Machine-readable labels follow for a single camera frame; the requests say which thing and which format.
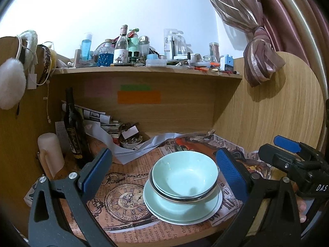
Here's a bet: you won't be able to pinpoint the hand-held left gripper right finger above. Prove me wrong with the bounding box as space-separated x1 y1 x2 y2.
215 147 302 247

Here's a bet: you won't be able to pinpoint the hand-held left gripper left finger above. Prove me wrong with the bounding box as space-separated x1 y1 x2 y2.
28 147 116 247

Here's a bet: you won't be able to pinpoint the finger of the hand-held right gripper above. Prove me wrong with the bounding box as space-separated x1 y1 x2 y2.
273 135 324 166
258 144 305 174

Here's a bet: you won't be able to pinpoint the white plate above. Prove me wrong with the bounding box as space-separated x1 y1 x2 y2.
154 188 224 225

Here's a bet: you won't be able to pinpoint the mint green bowl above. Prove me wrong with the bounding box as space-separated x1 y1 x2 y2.
152 151 219 198

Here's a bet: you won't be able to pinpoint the dark brown plate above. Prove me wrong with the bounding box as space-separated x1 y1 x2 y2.
148 170 220 205

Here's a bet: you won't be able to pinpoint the mint green plate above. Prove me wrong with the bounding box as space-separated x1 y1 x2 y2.
143 183 223 223

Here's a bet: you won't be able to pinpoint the person's right hand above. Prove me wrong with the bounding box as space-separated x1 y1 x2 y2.
295 197 307 223

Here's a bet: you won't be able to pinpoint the newspaper print table cloth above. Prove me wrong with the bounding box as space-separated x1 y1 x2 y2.
24 131 273 240

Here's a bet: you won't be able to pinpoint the round wooden side panel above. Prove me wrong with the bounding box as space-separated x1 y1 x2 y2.
213 51 324 155

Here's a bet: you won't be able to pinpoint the small bowl of coins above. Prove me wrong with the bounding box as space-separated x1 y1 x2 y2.
119 137 143 150

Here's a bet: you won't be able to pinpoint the dark wine bottle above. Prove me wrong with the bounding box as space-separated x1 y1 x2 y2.
63 87 89 161

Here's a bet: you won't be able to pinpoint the cream pillar candle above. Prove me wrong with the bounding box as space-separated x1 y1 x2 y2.
38 133 65 178

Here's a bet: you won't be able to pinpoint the small white box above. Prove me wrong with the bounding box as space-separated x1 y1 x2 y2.
121 126 139 140

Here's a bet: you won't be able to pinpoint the pile of rolled newspapers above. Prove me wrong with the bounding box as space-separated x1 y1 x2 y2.
61 100 124 138

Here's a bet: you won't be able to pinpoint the pink sticky note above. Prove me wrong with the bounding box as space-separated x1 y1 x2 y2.
84 81 114 97

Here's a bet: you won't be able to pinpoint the orange sticky note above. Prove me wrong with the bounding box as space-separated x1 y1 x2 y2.
117 91 161 105

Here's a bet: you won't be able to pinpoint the green sticky note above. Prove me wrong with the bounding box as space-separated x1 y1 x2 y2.
120 84 152 91

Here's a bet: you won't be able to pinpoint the blue block sharpener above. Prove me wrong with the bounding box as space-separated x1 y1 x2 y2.
223 55 235 72

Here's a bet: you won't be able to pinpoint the white charger plug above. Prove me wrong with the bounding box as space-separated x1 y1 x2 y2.
27 72 37 89

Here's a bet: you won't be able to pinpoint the wooden shelf board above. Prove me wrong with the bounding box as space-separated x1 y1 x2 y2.
51 66 243 79

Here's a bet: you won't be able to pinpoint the jar of blue beads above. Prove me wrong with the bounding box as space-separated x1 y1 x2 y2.
98 42 114 67

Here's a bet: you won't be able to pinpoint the clear canister of sticks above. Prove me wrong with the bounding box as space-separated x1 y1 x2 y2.
209 42 220 63

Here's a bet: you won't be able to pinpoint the clear bottle with white label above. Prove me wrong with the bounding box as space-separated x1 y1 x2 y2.
113 25 129 64

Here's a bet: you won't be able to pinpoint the white fluffy earmuffs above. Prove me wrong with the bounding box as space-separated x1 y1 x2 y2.
0 30 38 110

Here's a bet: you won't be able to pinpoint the patterned headband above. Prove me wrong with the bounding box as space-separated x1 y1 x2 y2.
36 45 51 85

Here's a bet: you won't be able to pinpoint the tall blue liquid bottle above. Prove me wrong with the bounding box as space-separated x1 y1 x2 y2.
81 33 93 60

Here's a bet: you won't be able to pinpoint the clear plastic box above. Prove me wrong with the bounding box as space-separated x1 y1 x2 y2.
146 59 167 67

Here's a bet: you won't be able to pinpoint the pink satin curtain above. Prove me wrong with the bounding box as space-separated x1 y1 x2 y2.
253 0 329 65

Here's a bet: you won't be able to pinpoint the green pump bottle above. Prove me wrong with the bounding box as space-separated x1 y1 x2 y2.
129 28 140 57

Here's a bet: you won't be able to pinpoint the clear bottle with silver cap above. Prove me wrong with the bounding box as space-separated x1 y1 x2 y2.
139 35 150 57

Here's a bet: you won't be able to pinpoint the clear plastic package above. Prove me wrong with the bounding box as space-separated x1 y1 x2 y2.
163 28 188 59

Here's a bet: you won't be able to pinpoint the striped sheer mauve curtain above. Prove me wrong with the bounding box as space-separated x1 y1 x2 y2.
200 0 286 87

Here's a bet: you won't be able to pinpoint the white charging cable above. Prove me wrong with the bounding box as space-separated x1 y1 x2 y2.
44 67 52 122

